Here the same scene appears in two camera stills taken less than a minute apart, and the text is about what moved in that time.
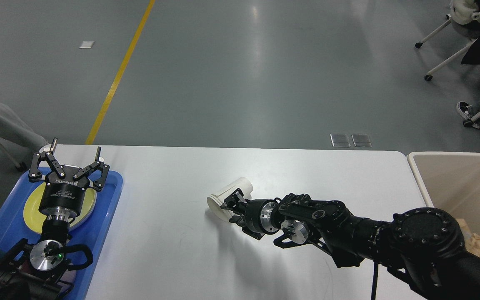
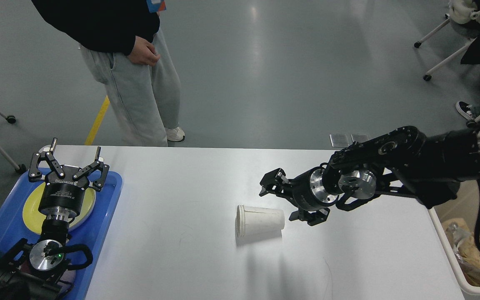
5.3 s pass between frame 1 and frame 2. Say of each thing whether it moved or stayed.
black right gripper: moved
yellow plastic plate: stayed
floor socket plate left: stayed
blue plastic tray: stayed
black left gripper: stayed
